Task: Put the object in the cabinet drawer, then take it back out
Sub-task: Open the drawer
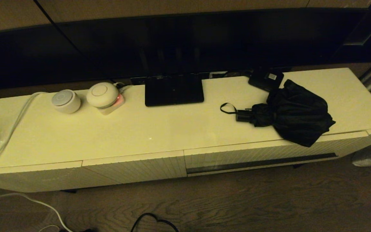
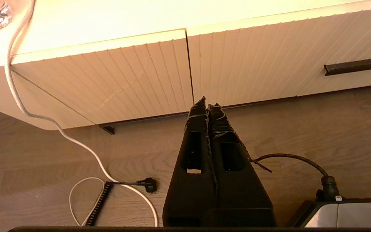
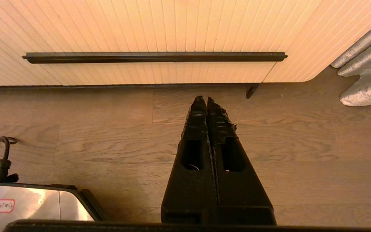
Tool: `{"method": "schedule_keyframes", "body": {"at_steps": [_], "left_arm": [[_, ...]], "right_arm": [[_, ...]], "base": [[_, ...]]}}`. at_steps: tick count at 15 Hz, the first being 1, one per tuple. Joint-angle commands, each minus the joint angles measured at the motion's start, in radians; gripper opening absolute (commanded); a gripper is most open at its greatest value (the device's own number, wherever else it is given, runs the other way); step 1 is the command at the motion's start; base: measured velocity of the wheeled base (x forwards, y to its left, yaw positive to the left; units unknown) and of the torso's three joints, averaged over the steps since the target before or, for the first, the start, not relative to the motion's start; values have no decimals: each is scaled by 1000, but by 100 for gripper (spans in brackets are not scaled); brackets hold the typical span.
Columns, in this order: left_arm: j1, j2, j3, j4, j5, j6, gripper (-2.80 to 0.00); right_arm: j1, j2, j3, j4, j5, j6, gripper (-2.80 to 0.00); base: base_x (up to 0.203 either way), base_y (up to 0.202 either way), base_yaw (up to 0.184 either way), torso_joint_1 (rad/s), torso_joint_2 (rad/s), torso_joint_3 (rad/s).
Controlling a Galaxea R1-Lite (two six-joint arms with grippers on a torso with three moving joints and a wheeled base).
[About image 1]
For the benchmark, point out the black flat television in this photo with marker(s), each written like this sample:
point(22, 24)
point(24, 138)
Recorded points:
point(172, 42)

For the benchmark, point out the black television base plate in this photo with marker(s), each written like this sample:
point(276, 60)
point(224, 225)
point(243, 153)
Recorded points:
point(174, 91)

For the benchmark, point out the black umbrella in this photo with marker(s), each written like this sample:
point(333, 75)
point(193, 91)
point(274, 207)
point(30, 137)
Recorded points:
point(298, 112)

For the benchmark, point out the white speaker with grey top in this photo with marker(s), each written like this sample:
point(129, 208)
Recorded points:
point(65, 101)

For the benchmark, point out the white pull-out drawer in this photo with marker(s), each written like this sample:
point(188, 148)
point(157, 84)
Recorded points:
point(237, 156)

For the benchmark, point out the white power strip red light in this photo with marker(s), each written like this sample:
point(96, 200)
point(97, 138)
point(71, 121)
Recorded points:
point(113, 109)

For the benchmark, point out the white dome-shaped device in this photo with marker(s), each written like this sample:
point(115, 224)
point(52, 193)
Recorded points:
point(101, 95)

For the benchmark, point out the black set-top box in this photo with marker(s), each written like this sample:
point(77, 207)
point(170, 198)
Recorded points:
point(264, 82)

